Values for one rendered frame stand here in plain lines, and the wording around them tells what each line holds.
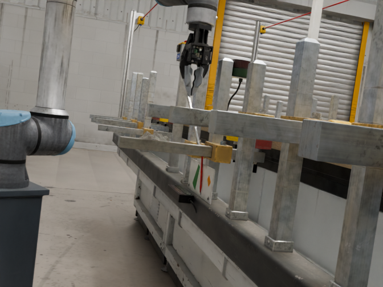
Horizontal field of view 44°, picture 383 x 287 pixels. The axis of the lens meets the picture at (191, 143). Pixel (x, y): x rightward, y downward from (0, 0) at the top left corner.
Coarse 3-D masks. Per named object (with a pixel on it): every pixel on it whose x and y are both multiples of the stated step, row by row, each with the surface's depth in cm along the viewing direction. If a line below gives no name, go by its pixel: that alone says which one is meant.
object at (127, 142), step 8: (120, 136) 133; (120, 144) 131; (128, 144) 132; (136, 144) 132; (144, 144) 133; (152, 144) 134; (160, 144) 134; (168, 144) 135; (176, 144) 135; (184, 144) 136; (192, 144) 138; (168, 152) 135; (176, 152) 136; (184, 152) 136; (192, 152) 137; (200, 152) 137; (208, 152) 138; (232, 152) 140; (256, 152) 142; (256, 160) 142
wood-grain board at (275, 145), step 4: (204, 128) 223; (208, 128) 217; (272, 144) 149; (276, 144) 146; (280, 144) 144; (272, 148) 149; (276, 148) 146; (280, 148) 143; (336, 164) 114; (340, 164) 112; (344, 164) 111; (348, 168) 109
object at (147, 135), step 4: (148, 132) 135; (156, 132) 135; (144, 136) 135; (148, 136) 132; (152, 136) 132; (156, 136) 135; (160, 136) 134; (164, 136) 136; (160, 140) 134; (164, 140) 134; (168, 140) 136
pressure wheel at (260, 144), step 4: (256, 140) 139; (260, 140) 139; (264, 140) 139; (256, 144) 140; (260, 144) 139; (264, 144) 140; (268, 144) 140; (256, 148) 140; (260, 148) 140; (264, 148) 140; (268, 148) 141; (260, 152) 143; (256, 168) 144; (252, 172) 144
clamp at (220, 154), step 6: (204, 144) 148; (210, 144) 140; (216, 144) 137; (216, 150) 135; (222, 150) 135; (228, 150) 136; (216, 156) 135; (222, 156) 136; (228, 156) 136; (222, 162) 136; (228, 162) 136
